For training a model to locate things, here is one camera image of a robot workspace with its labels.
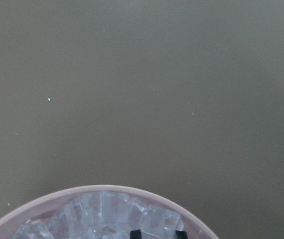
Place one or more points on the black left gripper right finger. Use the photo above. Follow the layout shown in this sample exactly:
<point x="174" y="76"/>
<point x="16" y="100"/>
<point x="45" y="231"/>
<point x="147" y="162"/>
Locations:
<point x="181" y="235"/>

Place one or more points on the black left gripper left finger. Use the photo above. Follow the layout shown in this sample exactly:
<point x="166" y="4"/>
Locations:
<point x="135" y="234"/>

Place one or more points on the pile of ice cubes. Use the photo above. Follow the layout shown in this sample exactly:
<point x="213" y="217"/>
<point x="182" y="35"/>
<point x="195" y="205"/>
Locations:
<point x="104" y="215"/>

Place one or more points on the pink bowl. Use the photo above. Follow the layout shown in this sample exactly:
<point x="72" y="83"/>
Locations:
<point x="45" y="206"/>

